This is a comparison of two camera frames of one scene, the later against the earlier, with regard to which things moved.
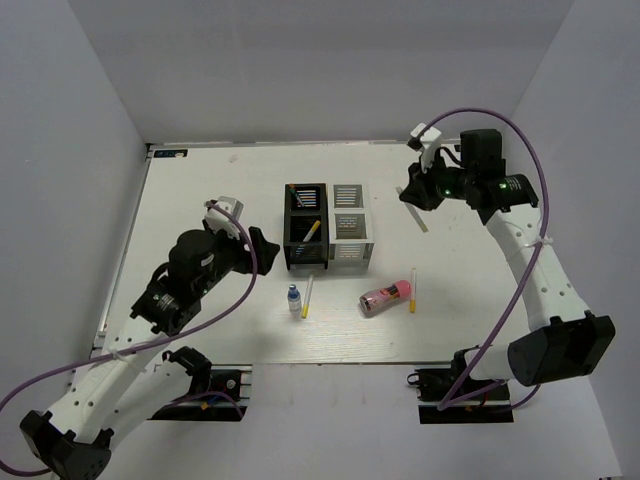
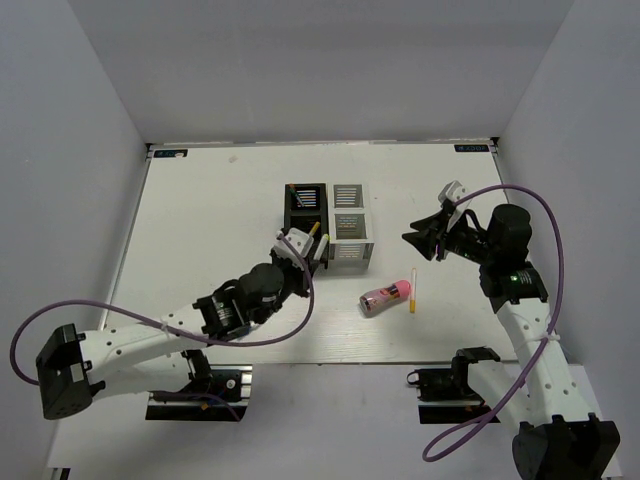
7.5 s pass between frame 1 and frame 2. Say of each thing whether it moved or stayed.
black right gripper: moved
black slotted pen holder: stayed
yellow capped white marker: stayed
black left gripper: moved
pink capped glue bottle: stayed
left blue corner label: stayed
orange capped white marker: stayed
